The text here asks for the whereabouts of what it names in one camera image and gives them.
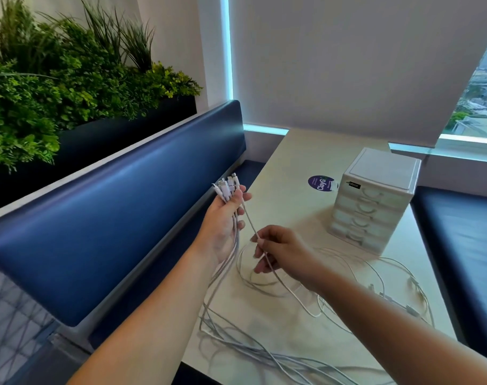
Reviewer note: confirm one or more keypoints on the white roller blind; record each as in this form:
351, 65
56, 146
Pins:
347, 64

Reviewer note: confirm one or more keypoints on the white table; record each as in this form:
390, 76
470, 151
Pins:
295, 156

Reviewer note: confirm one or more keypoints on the white mini drawer cabinet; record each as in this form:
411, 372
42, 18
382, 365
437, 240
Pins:
381, 168

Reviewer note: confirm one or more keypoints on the glass window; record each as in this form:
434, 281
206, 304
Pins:
476, 108

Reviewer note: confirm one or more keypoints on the black planter box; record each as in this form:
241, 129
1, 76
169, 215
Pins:
107, 140

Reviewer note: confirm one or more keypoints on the person's left forearm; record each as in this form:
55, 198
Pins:
147, 328

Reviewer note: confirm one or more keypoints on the person's right hand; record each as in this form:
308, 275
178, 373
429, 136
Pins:
291, 256

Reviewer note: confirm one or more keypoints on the person's right forearm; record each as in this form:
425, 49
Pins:
408, 340

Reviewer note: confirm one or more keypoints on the blue padded bench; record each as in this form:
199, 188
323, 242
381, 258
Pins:
460, 244
107, 220

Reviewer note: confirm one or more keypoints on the round purple sticker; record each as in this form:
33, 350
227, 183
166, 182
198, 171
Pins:
323, 183

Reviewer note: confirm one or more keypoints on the person's left hand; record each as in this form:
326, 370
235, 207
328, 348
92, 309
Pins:
219, 228

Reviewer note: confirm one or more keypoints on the green leafy plants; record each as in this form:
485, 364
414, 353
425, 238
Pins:
47, 88

